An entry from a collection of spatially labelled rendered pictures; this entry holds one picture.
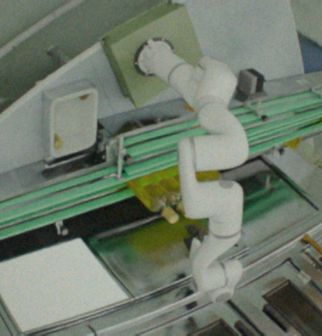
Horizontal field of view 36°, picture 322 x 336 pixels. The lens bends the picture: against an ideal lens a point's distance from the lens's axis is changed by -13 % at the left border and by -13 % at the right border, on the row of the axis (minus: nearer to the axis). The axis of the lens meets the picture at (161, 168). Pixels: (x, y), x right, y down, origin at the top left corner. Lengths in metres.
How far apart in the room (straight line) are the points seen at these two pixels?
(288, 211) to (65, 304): 1.00
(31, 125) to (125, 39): 0.43
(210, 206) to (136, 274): 0.52
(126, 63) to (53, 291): 0.78
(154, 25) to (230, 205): 0.70
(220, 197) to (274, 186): 0.97
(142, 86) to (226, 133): 0.56
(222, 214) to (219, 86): 0.34
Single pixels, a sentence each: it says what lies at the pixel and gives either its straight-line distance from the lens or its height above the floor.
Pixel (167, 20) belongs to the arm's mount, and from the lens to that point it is 1.74.
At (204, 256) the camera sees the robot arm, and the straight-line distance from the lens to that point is 1.38.
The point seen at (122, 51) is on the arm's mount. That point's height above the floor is 0.84.
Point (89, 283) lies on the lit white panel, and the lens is 1.68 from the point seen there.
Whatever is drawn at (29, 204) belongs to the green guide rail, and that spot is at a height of 0.93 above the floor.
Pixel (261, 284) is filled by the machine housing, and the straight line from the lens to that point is 1.81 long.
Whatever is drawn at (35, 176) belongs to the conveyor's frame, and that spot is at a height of 0.83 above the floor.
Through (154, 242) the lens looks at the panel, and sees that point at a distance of 1.83.
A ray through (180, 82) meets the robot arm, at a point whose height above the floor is 1.06.
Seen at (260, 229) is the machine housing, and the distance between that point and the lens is 2.00.
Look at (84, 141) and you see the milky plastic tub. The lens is 1.83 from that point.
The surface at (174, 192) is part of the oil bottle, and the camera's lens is 1.80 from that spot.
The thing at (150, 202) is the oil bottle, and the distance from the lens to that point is 1.78.
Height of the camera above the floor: 2.16
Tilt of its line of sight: 40 degrees down
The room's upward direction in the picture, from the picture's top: 134 degrees clockwise
